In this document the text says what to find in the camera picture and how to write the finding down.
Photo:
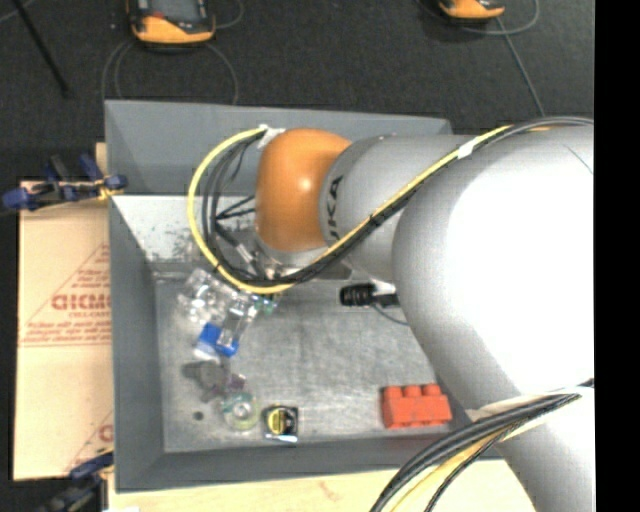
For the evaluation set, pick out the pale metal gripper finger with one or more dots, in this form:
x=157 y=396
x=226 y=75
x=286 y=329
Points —
x=206 y=299
x=234 y=330

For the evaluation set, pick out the clear plastic bottle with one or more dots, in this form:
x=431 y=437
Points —
x=192 y=292

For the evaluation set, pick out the blue and white small box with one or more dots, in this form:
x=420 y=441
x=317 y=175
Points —
x=210 y=336

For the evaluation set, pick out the grey and purple toy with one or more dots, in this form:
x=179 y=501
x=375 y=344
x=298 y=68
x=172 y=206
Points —
x=207 y=375

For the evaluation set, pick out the clear tape roll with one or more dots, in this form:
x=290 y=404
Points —
x=241 y=411

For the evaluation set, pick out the grey metal bin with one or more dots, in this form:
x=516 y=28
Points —
x=320 y=360

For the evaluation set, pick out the yellow and black tape measure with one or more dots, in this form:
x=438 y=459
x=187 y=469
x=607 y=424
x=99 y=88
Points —
x=281 y=422

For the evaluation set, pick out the brown cardboard board red print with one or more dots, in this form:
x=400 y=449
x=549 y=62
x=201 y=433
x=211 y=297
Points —
x=60 y=280

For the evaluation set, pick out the red toy brick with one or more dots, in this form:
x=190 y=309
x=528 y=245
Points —
x=415 y=407

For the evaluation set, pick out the black cylinder on white bracket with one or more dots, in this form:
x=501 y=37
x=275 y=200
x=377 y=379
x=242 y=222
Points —
x=357 y=295

